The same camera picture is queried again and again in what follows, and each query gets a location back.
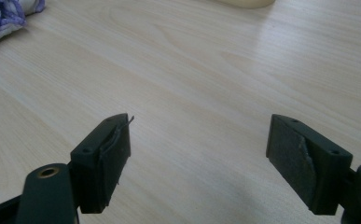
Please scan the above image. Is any white plastic rack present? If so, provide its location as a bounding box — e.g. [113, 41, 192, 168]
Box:
[214, 0, 276, 9]

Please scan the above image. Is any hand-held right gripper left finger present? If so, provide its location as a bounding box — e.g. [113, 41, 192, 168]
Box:
[70, 113, 135, 215]

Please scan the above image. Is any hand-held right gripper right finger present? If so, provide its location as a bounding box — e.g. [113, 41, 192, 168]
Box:
[265, 113, 354, 216]

